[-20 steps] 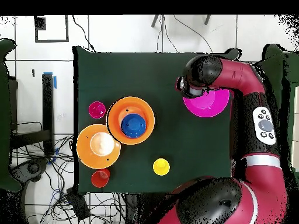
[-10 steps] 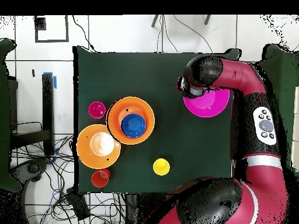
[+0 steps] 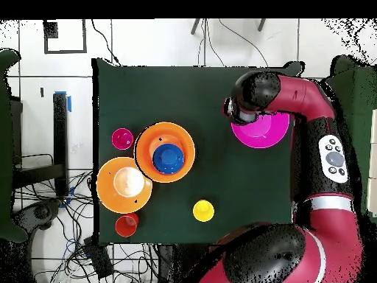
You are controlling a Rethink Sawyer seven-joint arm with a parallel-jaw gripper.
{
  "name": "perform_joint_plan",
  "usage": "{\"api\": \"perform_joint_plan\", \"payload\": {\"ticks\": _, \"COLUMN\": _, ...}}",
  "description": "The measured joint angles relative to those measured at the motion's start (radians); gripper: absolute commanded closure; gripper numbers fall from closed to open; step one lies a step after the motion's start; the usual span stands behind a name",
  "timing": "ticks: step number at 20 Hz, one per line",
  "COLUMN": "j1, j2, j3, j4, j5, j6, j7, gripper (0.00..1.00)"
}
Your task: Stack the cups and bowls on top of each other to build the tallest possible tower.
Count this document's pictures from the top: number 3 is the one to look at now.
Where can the dark blue plastic bowl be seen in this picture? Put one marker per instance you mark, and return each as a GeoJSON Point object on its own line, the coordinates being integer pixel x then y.
{"type": "Point", "coordinates": [168, 159]}

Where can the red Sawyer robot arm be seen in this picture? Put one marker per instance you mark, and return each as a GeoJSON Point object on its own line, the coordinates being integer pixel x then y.
{"type": "Point", "coordinates": [306, 94]}

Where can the large orange plastic bowl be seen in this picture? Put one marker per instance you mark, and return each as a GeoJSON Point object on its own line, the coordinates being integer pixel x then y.
{"type": "Point", "coordinates": [144, 147]}
{"type": "Point", "coordinates": [106, 190]}

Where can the crimson plastic cup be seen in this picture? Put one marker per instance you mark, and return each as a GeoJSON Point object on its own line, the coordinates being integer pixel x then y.
{"type": "Point", "coordinates": [122, 138]}

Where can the black chair base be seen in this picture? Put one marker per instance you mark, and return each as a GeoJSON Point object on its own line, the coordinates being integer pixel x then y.
{"type": "Point", "coordinates": [41, 212]}

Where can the black power strip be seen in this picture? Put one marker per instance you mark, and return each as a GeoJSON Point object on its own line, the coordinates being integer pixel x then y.
{"type": "Point", "coordinates": [98, 256]}

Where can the yellow plastic cup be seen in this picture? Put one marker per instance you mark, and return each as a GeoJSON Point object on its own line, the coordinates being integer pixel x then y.
{"type": "Point", "coordinates": [203, 210]}

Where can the green cloth side table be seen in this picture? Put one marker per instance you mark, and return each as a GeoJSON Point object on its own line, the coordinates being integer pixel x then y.
{"type": "Point", "coordinates": [6, 147]}
{"type": "Point", "coordinates": [362, 97]}

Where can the black metal frame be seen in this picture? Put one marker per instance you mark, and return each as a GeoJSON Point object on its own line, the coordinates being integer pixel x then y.
{"type": "Point", "coordinates": [60, 141]}

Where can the camera tripod legs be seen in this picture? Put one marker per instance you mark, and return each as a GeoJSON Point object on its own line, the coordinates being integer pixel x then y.
{"type": "Point", "coordinates": [195, 27]}

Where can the large pink plastic bowl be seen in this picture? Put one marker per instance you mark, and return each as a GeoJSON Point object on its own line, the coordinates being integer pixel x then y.
{"type": "Point", "coordinates": [256, 135]}

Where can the orange plastic cup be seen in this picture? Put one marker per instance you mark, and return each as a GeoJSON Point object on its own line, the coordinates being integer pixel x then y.
{"type": "Point", "coordinates": [126, 225]}

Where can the dark green tablecloth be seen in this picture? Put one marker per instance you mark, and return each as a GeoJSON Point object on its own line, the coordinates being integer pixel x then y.
{"type": "Point", "coordinates": [176, 97]}

